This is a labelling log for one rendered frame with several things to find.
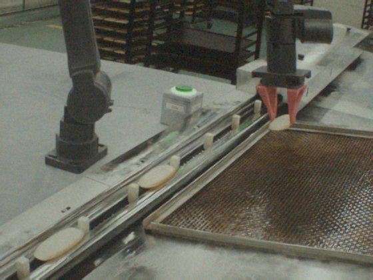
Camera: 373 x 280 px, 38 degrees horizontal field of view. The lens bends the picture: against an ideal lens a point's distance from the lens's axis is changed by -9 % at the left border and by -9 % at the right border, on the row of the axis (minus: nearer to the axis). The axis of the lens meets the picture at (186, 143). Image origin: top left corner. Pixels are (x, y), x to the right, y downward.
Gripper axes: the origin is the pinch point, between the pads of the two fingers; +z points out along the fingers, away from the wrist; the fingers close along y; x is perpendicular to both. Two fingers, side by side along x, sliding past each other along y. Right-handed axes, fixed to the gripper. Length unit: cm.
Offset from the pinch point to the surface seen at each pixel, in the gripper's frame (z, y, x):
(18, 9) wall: 10, 478, -386
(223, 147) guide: 6.3, 11.3, 2.9
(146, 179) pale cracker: 5.9, 15.0, 23.9
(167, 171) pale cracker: 6.0, 13.9, 19.1
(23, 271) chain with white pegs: 6, 13, 57
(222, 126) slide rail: 6.5, 17.6, -9.8
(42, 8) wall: 15, 480, -432
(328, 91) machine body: 11, 10, -72
